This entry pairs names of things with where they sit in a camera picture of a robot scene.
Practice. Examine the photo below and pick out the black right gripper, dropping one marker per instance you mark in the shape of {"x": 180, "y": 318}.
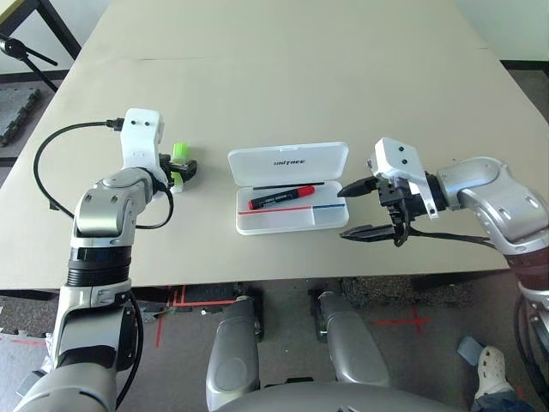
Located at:
{"x": 396, "y": 199}

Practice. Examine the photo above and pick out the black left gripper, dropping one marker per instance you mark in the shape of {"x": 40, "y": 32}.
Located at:
{"x": 165, "y": 165}

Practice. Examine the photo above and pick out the green white glue stick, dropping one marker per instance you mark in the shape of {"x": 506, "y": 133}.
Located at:
{"x": 180, "y": 151}

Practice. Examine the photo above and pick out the black marker with red cap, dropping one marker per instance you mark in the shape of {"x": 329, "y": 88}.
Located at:
{"x": 279, "y": 198}

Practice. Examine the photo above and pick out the white plastic pencil case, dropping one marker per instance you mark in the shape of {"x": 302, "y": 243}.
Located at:
{"x": 287, "y": 161}

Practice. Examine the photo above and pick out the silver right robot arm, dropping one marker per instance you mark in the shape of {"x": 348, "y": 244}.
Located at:
{"x": 484, "y": 189}

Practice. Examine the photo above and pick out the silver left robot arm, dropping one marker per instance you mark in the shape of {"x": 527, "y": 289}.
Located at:
{"x": 103, "y": 214}

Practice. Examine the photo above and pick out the dark speckled floor mat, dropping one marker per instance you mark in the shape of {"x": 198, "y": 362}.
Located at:
{"x": 377, "y": 287}
{"x": 25, "y": 313}

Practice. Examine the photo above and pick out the silver robot right leg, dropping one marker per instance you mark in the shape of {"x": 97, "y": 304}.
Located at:
{"x": 351, "y": 339}

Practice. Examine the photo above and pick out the blue grey foot pedal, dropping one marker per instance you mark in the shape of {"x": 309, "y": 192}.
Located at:
{"x": 469, "y": 349}

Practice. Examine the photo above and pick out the grey foam puzzle mat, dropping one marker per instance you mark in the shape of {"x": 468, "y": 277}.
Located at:
{"x": 17, "y": 111}

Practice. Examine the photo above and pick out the grey robot torso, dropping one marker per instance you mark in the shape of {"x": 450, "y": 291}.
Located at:
{"x": 343, "y": 399}

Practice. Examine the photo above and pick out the white perforated shoe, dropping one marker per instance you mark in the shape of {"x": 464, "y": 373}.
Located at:
{"x": 491, "y": 369}

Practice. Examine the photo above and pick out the black tripod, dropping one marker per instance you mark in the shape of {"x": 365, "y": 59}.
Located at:
{"x": 17, "y": 47}

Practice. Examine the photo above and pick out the blue jeans trouser leg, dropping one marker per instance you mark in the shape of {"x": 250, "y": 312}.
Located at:
{"x": 502, "y": 401}

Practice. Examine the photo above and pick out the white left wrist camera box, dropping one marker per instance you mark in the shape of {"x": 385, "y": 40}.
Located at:
{"x": 139, "y": 137}

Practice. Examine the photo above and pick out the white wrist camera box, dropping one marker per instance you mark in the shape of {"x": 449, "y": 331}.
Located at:
{"x": 399, "y": 159}
{"x": 139, "y": 137}

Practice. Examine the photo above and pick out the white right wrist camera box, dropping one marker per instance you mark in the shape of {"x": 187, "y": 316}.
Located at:
{"x": 399, "y": 159}

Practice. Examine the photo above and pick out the black metal table frame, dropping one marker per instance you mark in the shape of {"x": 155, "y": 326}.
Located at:
{"x": 64, "y": 34}

